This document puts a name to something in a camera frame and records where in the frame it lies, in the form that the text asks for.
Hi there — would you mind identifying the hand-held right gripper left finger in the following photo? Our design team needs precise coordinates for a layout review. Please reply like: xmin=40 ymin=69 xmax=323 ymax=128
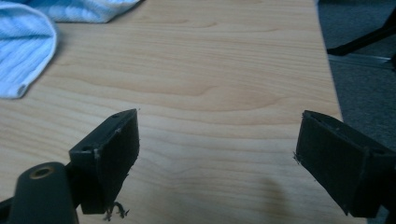
xmin=68 ymin=108 xmax=140 ymax=217

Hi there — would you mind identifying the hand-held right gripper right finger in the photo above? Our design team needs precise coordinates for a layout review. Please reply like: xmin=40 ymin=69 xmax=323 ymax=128
xmin=293 ymin=109 xmax=396 ymax=218

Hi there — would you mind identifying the light blue striped towel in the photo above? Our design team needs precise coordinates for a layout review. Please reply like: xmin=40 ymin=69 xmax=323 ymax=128
xmin=0 ymin=0 xmax=143 ymax=100

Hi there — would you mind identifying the black metal stand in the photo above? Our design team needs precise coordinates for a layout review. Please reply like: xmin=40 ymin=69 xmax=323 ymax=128
xmin=326 ymin=6 xmax=396 ymax=57

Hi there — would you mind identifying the metal floor rail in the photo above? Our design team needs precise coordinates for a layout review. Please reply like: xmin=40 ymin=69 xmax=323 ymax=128
xmin=327 ymin=53 xmax=396 ymax=71

